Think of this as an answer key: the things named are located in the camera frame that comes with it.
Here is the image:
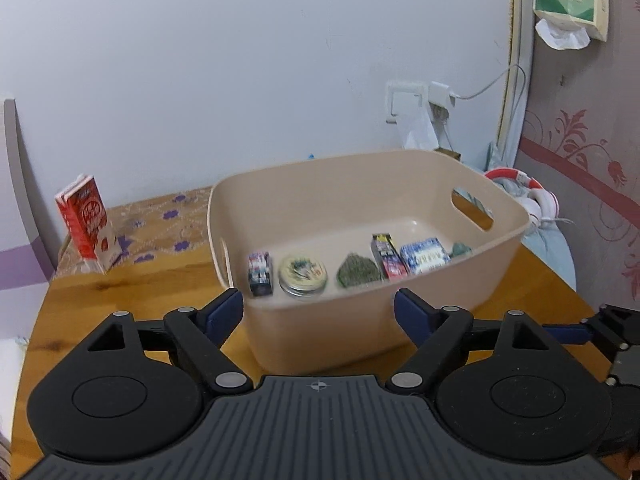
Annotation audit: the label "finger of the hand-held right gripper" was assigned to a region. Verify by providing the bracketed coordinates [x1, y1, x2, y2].
[542, 304, 640, 361]

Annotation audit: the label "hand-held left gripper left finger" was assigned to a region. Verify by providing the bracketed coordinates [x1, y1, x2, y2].
[75, 287, 254, 395]

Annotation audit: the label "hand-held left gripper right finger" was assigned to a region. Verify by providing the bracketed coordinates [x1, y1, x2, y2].
[384, 287, 563, 395]

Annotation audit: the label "small dark striped packet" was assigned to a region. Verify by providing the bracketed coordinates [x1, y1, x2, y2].
[247, 251, 275, 297]

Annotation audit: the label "blue cartoon tissue pack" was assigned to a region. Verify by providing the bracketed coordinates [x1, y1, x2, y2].
[399, 237, 452, 276]

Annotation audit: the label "cartoon printed box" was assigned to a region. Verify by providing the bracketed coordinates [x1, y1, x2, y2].
[371, 233, 412, 281]

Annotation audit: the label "dried herb bag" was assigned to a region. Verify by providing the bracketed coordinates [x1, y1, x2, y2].
[336, 252, 383, 290]

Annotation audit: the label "round metal tin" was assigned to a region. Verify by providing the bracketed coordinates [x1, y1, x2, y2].
[278, 255, 330, 297]

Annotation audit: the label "beige plastic storage bin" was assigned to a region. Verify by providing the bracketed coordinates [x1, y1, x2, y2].
[206, 148, 531, 377]

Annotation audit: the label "flower patterned table cloth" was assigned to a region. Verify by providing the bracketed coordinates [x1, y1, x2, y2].
[52, 186, 217, 278]

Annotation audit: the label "white and red headphones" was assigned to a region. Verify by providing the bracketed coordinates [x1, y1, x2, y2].
[482, 168, 576, 233]

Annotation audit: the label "red milk carton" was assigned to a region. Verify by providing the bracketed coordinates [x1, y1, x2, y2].
[55, 174, 123, 275]

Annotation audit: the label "white plastic bag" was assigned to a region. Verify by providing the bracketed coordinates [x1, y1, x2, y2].
[395, 110, 441, 152]

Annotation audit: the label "floral bed headboard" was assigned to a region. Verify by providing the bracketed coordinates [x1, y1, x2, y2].
[497, 0, 640, 311]

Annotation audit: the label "white charger plug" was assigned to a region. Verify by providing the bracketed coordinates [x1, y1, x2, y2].
[427, 80, 458, 108]

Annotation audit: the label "purple and white board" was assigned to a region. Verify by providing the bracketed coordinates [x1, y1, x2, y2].
[0, 97, 58, 291]

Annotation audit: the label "white charging cable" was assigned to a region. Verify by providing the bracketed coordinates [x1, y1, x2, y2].
[452, 64, 527, 103]

